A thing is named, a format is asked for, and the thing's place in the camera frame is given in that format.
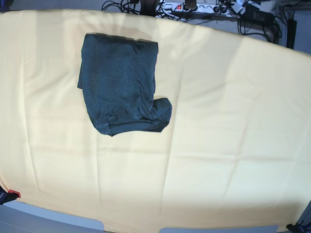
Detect black power adapter box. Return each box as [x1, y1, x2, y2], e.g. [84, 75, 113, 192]
[241, 5, 275, 26]

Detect tangled black cables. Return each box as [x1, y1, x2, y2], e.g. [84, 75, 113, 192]
[101, 0, 161, 17]

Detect white power strip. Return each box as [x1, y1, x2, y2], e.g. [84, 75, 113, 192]
[161, 1, 218, 14]

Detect dark teal long-sleeve shirt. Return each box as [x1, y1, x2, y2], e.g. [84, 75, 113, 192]
[77, 33, 172, 136]

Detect black corner clamp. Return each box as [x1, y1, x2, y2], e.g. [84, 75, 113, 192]
[286, 223, 311, 233]

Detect yellow table cover cloth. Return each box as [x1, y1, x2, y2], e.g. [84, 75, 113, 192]
[0, 10, 311, 233]

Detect red and black clamp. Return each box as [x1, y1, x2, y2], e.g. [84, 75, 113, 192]
[0, 187, 21, 205]

